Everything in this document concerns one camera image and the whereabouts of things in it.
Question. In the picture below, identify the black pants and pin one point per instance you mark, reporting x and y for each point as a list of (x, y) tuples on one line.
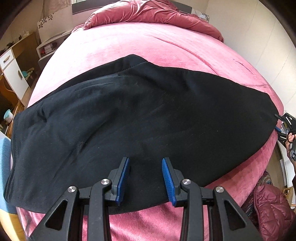
[(205, 124)]

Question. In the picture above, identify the teal cup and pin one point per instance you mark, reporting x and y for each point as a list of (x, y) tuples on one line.
[(8, 116)]

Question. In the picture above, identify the wooden desk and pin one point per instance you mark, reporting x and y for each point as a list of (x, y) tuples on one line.
[(9, 101)]

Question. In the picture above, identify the white cabinet with drawer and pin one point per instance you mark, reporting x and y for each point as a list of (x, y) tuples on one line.
[(13, 74)]

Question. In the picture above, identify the maroon puffer jacket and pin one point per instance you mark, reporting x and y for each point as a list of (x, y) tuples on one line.
[(269, 211)]

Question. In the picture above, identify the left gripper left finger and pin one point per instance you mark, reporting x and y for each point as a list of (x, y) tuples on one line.
[(64, 220)]

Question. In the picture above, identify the blue and yellow mat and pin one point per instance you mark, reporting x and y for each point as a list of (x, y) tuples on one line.
[(10, 221)]

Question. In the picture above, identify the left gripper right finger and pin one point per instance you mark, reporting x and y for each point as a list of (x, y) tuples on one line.
[(227, 221)]

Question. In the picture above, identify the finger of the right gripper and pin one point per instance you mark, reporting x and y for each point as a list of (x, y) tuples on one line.
[(277, 129), (279, 117)]

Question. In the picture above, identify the white bedside shelf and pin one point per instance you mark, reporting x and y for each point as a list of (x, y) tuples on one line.
[(46, 50)]

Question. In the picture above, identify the pink fleece bed sheet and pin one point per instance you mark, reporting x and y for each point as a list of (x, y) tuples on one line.
[(163, 45)]

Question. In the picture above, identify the dark pink duvet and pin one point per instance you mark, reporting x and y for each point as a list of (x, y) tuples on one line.
[(109, 15)]

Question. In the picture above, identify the person's right hand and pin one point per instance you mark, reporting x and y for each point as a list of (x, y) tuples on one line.
[(288, 145)]

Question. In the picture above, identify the grey headboard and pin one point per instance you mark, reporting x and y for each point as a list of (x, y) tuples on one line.
[(80, 6)]

